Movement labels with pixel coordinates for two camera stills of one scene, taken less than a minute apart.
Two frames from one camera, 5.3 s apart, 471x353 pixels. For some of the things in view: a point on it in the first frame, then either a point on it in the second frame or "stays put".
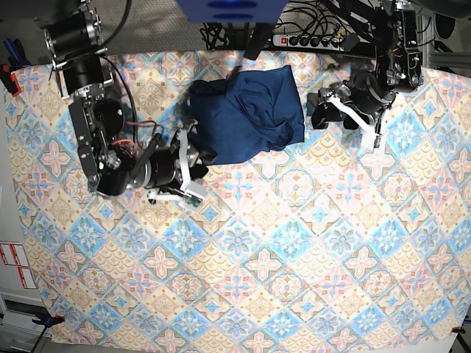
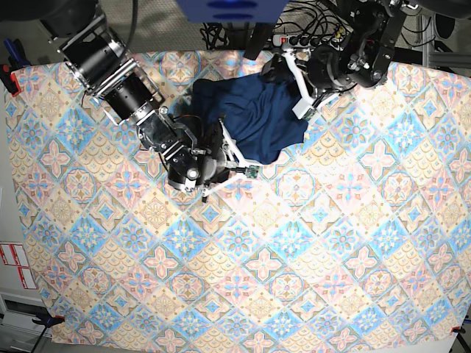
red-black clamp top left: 9,80 stays put
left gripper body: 167,167 -> 224,160
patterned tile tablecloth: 334,240 stays put
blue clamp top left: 18,57 stays put
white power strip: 301,42 stays put
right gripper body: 365,91 -> 320,75
